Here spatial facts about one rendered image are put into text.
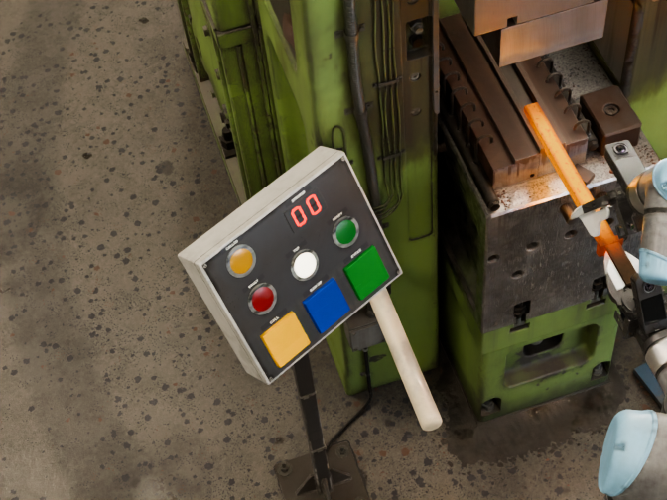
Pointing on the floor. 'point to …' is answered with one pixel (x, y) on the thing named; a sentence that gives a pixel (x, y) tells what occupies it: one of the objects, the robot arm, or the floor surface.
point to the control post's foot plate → (294, 478)
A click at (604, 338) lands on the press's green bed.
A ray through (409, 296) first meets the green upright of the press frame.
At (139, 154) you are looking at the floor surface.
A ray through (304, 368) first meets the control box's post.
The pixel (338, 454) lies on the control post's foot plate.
